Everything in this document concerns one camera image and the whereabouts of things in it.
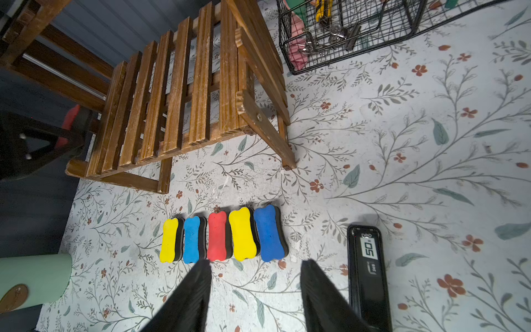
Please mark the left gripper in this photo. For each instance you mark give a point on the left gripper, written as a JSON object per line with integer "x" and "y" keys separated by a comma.
{"x": 27, "y": 145}

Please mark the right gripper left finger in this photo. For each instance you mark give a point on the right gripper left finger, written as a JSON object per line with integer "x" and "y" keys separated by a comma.
{"x": 186, "y": 308}

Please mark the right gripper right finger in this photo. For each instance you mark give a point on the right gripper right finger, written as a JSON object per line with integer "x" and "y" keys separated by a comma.
{"x": 325, "y": 309}

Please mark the yellow eraser bottom row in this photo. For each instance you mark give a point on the yellow eraser bottom row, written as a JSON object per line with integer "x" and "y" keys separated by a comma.
{"x": 172, "y": 241}
{"x": 244, "y": 234}

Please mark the light blue eraser bottom row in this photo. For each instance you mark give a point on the light blue eraser bottom row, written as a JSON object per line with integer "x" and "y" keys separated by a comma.
{"x": 195, "y": 248}

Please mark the red eraser bottom row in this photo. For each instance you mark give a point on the red eraser bottom row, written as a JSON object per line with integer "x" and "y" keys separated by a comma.
{"x": 67, "y": 125}
{"x": 219, "y": 237}

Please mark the wooden two-tier shelf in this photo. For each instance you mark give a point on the wooden two-tier shelf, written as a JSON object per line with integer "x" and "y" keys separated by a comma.
{"x": 216, "y": 77}

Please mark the black stapler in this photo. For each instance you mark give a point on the black stapler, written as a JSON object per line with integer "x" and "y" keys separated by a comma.
{"x": 368, "y": 287}

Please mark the green pencil cup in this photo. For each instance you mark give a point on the green pencil cup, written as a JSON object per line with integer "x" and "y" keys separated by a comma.
{"x": 33, "y": 280}

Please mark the metal binder clips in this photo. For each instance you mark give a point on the metal binder clips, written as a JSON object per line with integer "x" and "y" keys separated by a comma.
{"x": 339, "y": 37}

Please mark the yellow utility knife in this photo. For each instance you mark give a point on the yellow utility knife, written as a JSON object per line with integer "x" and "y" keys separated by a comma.
{"x": 323, "y": 11}

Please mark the black wire desk organizer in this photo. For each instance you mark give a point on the black wire desk organizer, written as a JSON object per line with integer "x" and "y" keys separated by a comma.
{"x": 384, "y": 23}

